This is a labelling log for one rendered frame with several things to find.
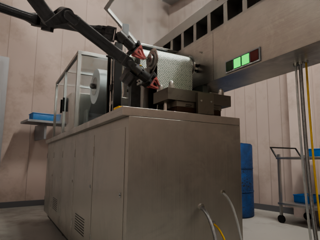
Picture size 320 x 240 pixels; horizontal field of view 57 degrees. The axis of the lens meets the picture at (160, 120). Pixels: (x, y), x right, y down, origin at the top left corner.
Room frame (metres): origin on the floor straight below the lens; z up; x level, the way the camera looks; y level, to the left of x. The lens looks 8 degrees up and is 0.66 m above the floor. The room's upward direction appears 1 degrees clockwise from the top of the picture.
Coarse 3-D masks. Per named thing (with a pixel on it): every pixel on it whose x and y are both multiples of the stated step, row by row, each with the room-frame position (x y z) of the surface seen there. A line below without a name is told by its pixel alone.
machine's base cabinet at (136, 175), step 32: (96, 128) 1.68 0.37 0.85; (128, 128) 1.25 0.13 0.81; (160, 128) 1.31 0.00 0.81; (192, 128) 1.40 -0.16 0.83; (224, 128) 1.49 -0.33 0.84; (64, 160) 2.48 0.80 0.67; (96, 160) 1.65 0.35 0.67; (128, 160) 1.24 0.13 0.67; (160, 160) 1.31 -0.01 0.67; (192, 160) 1.39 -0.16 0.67; (224, 160) 1.49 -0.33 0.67; (64, 192) 2.42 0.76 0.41; (96, 192) 1.62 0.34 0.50; (128, 192) 1.24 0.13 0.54; (160, 192) 1.32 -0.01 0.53; (192, 192) 1.39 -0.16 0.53; (64, 224) 2.35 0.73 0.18; (96, 224) 1.60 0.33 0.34; (128, 224) 1.25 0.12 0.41; (160, 224) 1.32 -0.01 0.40; (192, 224) 1.39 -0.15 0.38; (224, 224) 1.48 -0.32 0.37
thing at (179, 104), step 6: (174, 102) 1.45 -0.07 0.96; (180, 102) 1.45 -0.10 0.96; (186, 102) 1.46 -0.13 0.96; (192, 102) 1.48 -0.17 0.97; (168, 108) 1.51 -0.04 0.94; (174, 108) 1.46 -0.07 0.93; (180, 108) 1.45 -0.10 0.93; (186, 108) 1.46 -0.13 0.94; (192, 108) 1.48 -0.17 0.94; (216, 108) 1.56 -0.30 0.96; (216, 114) 1.55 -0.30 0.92
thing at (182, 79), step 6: (162, 72) 1.61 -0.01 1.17; (168, 72) 1.63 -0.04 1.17; (174, 72) 1.65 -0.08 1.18; (180, 72) 1.67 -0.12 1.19; (186, 72) 1.68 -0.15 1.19; (162, 78) 1.61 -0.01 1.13; (168, 78) 1.63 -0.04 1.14; (174, 78) 1.65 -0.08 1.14; (180, 78) 1.67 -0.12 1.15; (186, 78) 1.68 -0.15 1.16; (162, 84) 1.61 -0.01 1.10; (168, 84) 1.63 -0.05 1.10; (174, 84) 1.65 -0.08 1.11; (180, 84) 1.67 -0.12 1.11; (186, 84) 1.68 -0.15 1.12
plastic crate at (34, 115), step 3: (30, 114) 4.12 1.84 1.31; (33, 114) 4.01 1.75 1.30; (36, 114) 4.03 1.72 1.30; (39, 114) 4.06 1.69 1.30; (42, 114) 4.08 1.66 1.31; (45, 114) 4.11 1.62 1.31; (48, 114) 4.13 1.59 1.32; (51, 114) 4.15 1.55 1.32; (30, 117) 4.09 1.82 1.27; (33, 117) 4.01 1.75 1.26; (36, 117) 4.04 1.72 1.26; (39, 117) 4.06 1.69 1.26; (42, 117) 4.09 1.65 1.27; (45, 117) 4.11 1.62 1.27; (48, 117) 4.13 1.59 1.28; (51, 117) 4.16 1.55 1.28; (51, 120) 4.16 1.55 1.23
